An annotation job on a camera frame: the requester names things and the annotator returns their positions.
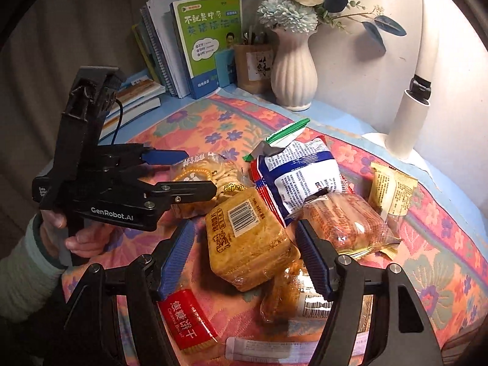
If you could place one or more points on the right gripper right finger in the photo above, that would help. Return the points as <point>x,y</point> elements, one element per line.
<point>400,330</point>

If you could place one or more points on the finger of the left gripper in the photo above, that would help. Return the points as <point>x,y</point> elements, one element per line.
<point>164,156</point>
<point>165,194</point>

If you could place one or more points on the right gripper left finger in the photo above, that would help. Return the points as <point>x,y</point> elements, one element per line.
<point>91,334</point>

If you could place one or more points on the round cookies clear pack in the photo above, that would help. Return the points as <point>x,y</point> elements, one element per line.
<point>224,173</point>

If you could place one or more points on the brown bread loaf pack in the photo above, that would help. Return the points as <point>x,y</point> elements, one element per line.
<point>247,245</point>

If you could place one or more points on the red biscuit packet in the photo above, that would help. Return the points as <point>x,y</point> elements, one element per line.
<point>188,325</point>

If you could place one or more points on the barcode bread pack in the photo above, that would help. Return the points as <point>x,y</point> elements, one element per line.
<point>291,296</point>

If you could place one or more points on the clear orange snack pack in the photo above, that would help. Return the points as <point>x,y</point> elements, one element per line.
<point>347,221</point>

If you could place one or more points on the blue white snack bag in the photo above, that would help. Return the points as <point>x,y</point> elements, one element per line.
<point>300,171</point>

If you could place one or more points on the yellow snack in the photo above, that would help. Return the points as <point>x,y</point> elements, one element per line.
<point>391,191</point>

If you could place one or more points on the left forearm green sleeve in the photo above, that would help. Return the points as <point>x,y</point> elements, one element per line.
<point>29,275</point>

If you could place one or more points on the flat lying books stack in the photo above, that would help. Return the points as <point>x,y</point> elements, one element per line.
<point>138,96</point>

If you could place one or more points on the floral orange table cloth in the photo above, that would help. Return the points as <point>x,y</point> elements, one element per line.
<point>446,268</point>

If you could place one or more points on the green white snack packet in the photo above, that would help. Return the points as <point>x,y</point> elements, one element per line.
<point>278,141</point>

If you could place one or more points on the upright books stack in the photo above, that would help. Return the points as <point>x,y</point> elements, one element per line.
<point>158,24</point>

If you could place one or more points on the brown pen holder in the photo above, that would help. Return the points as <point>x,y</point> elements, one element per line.
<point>254,65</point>

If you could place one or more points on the green cover book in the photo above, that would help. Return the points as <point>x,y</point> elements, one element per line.
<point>206,28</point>

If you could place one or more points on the white ribbed vase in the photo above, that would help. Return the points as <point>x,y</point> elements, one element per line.
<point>294,78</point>

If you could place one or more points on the white desk lamp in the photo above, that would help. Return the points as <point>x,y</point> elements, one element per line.
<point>415,102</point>

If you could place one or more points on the artificial flower bouquet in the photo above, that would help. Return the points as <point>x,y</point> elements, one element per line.
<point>304,16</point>

